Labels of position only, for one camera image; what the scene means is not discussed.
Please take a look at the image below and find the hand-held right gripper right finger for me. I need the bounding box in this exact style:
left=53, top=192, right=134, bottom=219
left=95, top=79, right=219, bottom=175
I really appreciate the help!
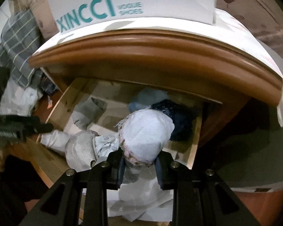
left=154, top=151, right=261, bottom=226

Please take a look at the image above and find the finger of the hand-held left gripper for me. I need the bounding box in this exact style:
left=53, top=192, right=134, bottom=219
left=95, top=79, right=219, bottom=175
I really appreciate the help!
left=23, top=116, right=54, bottom=137

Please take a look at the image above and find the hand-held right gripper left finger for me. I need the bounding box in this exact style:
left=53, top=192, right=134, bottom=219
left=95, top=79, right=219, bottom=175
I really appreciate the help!
left=18, top=147, right=126, bottom=226

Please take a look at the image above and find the white underwear with pink trim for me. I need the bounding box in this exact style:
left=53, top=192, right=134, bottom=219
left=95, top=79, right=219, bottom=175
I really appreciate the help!
left=114, top=110, right=175, bottom=184

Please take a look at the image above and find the navy floral underwear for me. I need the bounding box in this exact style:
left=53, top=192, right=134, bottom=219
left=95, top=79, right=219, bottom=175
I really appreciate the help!
left=151, top=99, right=194, bottom=142

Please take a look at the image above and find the wooden drawer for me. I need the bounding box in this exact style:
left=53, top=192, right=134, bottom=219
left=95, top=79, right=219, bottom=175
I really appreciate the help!
left=9, top=76, right=223, bottom=226

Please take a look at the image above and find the white shoe box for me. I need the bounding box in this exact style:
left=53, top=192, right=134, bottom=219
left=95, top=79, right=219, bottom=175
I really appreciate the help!
left=47, top=0, right=217, bottom=34

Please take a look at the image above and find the light blue underwear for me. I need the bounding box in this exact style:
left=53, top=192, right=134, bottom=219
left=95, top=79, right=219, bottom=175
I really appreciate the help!
left=128, top=87, right=170, bottom=111

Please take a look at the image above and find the pale blue crumpled cloth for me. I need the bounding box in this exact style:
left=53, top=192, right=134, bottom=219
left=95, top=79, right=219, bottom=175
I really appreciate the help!
left=94, top=135, right=122, bottom=159

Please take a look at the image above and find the large white cloth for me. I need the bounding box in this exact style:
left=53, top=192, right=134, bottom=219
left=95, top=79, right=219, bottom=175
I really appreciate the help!
left=81, top=176, right=176, bottom=223

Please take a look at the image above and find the white sheer cloth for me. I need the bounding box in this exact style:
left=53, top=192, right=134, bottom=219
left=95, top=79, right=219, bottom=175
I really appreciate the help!
left=0, top=78, right=43, bottom=117

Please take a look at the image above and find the blue plastic packet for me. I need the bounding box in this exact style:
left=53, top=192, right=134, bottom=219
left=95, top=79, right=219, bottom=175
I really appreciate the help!
left=40, top=75, right=58, bottom=95

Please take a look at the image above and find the white fluffy cloth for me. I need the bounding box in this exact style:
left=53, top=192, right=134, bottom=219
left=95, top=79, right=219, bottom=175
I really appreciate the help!
left=65, top=131, right=101, bottom=173

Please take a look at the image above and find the grey sock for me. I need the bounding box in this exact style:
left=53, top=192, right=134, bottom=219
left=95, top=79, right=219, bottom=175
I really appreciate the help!
left=72, top=97, right=108, bottom=130

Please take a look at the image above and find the grey plaid blanket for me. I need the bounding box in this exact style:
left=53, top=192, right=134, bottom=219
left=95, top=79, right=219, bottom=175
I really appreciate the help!
left=0, top=11, right=44, bottom=89

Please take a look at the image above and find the wooden nightstand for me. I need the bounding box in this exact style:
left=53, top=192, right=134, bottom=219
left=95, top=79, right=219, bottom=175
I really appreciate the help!
left=28, top=28, right=283, bottom=151

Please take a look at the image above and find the white dotted table cloth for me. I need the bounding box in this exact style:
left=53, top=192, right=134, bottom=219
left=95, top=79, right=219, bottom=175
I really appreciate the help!
left=32, top=8, right=283, bottom=128

